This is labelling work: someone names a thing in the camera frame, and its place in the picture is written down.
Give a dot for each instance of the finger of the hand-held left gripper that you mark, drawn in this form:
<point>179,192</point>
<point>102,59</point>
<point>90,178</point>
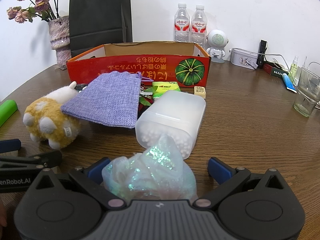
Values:
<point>37,161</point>
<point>10,145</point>

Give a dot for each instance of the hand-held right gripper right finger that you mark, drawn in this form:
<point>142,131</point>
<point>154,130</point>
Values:
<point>220,171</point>

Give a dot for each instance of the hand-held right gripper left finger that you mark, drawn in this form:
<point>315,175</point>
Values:
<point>96,172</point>

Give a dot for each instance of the yellow white plush toy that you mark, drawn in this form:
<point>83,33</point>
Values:
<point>50,115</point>

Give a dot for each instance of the iridescent organza pouch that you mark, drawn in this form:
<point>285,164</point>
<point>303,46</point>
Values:
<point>150,170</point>

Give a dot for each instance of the translucent cotton swab container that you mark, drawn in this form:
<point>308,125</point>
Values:
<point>175,115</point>

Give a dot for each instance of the green tissue packet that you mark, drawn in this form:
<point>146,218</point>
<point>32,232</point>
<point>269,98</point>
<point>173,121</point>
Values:
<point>165,88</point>

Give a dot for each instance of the orange cardboard box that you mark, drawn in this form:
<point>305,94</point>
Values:
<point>160,67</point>

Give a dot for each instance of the green foam roll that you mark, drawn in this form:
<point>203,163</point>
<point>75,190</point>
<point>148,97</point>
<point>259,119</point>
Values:
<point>7,111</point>

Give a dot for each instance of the beige eraser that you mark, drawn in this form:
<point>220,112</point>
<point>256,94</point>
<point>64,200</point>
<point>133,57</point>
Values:
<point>200,92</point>

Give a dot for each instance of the metal hair clip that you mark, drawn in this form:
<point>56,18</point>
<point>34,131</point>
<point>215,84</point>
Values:
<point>145,93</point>

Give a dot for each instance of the small dark flat object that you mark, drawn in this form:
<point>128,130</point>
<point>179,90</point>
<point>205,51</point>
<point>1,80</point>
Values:
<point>61,67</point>

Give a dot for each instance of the blue white tube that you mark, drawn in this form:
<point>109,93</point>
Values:
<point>289,84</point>

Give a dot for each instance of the clear glass cup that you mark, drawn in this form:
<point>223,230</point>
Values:
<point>306,100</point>

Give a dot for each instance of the red carton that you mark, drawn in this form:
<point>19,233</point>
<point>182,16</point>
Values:
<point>268,68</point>

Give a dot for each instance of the grey tin box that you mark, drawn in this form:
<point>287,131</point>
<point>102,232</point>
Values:
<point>242,58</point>

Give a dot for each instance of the green carton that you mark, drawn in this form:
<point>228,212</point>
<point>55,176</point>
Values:
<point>281,72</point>

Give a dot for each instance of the mottled pink vase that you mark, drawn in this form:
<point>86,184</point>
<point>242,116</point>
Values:
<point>60,40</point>

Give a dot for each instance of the small green spray bottle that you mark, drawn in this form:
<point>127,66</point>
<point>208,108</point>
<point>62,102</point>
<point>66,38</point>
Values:
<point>294,70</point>

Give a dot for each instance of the black upright device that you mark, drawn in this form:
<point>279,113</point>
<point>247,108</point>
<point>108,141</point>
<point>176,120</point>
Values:
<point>261,52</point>

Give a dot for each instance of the white robot speaker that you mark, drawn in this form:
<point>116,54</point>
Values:
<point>217,40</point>

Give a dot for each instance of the clear water bottle red label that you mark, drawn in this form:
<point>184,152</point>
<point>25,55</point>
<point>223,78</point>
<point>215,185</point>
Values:
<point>199,27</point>
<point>182,25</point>

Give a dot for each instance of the black paper bag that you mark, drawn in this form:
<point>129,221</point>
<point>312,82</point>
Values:
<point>100,17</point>

